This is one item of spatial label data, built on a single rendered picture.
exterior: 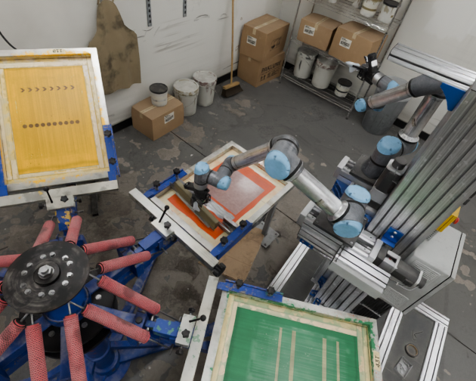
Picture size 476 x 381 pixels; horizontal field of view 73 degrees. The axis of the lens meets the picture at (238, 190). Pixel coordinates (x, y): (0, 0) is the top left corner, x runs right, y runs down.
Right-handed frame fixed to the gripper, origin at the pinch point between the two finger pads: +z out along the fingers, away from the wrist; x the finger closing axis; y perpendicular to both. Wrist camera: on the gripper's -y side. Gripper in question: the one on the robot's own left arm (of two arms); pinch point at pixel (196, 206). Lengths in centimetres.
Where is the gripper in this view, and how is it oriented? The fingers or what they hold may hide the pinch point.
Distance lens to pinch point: 189.6
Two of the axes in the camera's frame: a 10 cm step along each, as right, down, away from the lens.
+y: 7.5, 5.6, -3.6
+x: 6.5, -5.1, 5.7
